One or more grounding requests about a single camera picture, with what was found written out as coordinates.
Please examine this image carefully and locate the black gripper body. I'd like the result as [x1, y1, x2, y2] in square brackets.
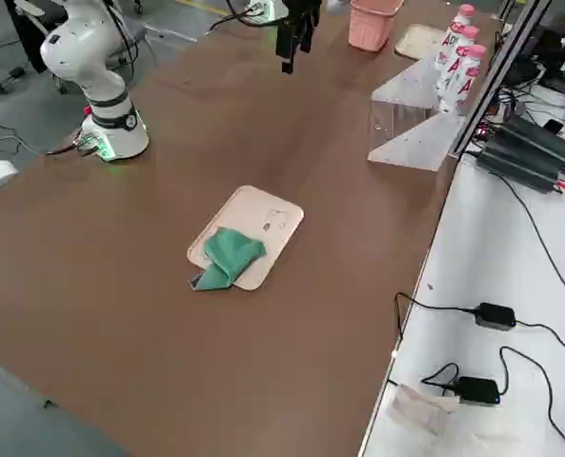
[284, 0, 322, 23]

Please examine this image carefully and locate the green cloth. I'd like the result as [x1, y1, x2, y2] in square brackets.
[189, 227, 268, 292]

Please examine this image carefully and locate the pink plastic basket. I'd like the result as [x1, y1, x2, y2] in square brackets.
[348, 0, 406, 50]

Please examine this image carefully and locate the clear acrylic shelf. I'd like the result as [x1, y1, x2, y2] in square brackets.
[367, 59, 469, 172]

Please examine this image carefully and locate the beige tray rabbit print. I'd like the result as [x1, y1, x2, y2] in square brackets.
[394, 24, 448, 62]
[186, 184, 306, 292]

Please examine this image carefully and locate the black finned power supply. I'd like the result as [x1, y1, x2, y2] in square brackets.
[498, 115, 565, 163]
[475, 137, 565, 195]

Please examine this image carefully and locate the grey office chair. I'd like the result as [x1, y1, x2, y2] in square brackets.
[5, 0, 69, 95]

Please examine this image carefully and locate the black monitor stand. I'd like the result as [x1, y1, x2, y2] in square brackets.
[537, 26, 565, 100]

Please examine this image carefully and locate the black power adapter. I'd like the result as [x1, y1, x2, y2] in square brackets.
[454, 375, 501, 407]
[474, 301, 517, 330]

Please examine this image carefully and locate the clear plastic bag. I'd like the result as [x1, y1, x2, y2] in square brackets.
[387, 383, 460, 438]

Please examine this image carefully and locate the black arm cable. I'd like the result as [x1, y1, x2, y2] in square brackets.
[101, 0, 143, 66]

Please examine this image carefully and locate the aluminium frame post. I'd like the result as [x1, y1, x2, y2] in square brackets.
[452, 0, 548, 156]

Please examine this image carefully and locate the black power supply cable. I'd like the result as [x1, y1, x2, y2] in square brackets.
[489, 170, 565, 315]

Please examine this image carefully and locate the thin black adapter cable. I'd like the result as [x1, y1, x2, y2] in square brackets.
[513, 323, 565, 356]
[497, 346, 565, 457]
[393, 291, 478, 342]

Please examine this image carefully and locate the looped black adapter cable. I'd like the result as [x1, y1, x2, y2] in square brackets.
[420, 363, 460, 397]

